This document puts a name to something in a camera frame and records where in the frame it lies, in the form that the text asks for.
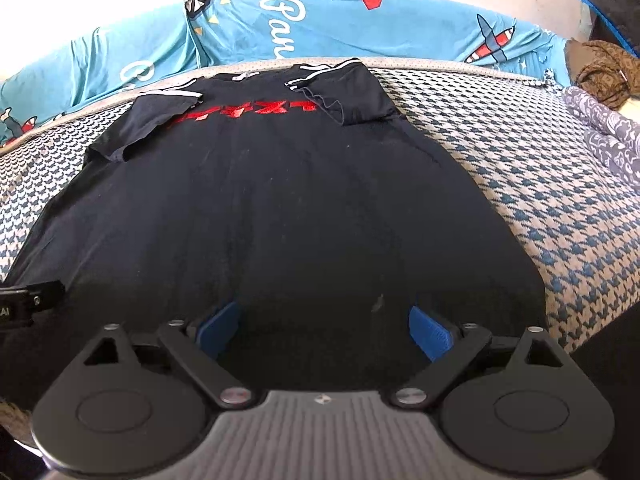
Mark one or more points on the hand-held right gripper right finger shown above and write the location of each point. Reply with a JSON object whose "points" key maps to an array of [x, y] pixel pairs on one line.
{"points": [[430, 332]]}

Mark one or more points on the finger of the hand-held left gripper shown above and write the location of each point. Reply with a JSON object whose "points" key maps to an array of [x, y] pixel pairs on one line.
{"points": [[47, 294]]}

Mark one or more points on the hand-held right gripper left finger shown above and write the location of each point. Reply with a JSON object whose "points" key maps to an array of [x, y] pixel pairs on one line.
{"points": [[220, 327]]}

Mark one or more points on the black t-shirt with red print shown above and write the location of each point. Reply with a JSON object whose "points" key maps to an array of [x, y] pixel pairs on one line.
{"points": [[280, 200]]}

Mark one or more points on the blue white houndstooth bed mat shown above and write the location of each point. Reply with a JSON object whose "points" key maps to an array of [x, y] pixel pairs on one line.
{"points": [[550, 210]]}

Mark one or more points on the grey white patterned blanket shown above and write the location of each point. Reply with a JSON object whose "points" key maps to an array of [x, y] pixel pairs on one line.
{"points": [[610, 135]]}

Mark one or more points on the blue cartoon printed bedsheet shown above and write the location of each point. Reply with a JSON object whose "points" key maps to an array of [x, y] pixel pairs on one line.
{"points": [[400, 25]]}

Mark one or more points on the brown knitted cloth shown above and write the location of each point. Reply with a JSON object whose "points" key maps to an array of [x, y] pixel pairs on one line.
{"points": [[605, 75]]}

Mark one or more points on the dark object with blue edge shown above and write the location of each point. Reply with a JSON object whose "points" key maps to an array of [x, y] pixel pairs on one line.
{"points": [[610, 0]]}

